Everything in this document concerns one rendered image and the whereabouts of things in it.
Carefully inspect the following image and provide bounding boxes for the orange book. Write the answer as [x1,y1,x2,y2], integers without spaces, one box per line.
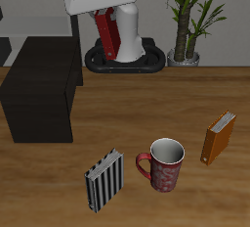
[199,109,238,167]

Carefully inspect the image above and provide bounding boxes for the black white striped book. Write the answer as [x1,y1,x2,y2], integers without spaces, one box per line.
[83,147,125,214]

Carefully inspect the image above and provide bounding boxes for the pot plant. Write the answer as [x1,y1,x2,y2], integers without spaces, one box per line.
[166,0,231,68]

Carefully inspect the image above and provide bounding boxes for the dark wooden cabinet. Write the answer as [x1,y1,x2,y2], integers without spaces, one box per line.
[0,15,84,144]

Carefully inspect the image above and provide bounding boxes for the red patterned mug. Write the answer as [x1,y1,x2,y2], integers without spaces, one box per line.
[135,137,187,194]

